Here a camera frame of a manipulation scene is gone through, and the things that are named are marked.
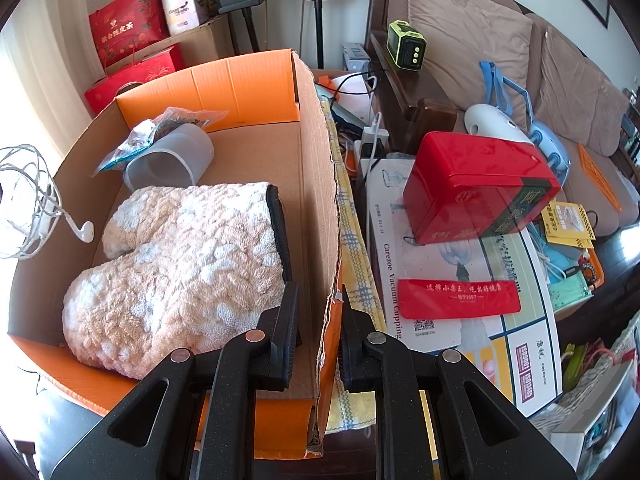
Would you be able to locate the white pink tissue pack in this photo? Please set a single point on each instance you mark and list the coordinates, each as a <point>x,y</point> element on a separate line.
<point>184,15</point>

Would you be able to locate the grey plastic cup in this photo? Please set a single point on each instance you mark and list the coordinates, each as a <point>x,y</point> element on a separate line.
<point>179,159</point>

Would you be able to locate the brown sofa cushion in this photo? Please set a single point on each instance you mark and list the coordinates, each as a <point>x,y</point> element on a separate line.
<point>571,95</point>
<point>462,33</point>

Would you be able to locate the yellow booklet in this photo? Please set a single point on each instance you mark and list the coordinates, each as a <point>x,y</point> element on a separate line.
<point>567,224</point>

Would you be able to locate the red tin box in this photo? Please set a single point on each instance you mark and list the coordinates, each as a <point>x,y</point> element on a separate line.
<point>462,187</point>

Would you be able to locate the orange cardboard box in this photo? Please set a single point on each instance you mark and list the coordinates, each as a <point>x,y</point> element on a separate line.
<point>275,132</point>

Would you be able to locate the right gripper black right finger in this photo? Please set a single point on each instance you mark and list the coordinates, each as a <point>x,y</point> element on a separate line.
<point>366,355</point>

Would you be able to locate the red flat pouch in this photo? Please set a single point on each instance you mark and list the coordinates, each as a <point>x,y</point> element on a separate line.
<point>449,300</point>

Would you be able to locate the yellow plaid bed sheet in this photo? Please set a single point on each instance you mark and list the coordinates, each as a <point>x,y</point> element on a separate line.
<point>351,411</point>

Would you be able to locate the red gift bag chinese text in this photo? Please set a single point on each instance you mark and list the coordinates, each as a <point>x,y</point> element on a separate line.
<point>124,27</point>

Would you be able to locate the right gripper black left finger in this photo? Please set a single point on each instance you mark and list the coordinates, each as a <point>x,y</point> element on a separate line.
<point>275,365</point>

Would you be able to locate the dark wooden sofa frame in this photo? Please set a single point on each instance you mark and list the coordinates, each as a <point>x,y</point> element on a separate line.
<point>412,103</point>

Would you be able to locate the white vacuum cupping box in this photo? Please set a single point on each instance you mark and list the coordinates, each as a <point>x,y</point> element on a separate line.
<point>519,353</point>

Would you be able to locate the white power strip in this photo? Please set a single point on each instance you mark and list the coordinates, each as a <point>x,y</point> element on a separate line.
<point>374,144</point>

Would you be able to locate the green black portable device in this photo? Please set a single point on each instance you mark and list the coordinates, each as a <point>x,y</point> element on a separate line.
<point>406,46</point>

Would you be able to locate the orange paper sheet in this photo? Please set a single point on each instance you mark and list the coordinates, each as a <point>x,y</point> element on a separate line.
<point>597,177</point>

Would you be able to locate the bag of brown dried herbs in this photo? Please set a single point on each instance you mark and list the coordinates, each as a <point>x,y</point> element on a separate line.
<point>148,132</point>

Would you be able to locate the white handheld device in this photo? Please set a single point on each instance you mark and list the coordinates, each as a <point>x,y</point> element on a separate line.
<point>487,120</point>

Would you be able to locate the brown cardboard box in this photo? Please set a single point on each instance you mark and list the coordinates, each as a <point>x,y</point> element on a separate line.
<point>205,43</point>

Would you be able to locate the white curtain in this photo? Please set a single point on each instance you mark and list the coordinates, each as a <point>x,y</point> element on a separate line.
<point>49,61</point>

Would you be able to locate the red chocolate gift box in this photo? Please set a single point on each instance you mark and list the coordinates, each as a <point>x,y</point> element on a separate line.
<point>103,92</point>

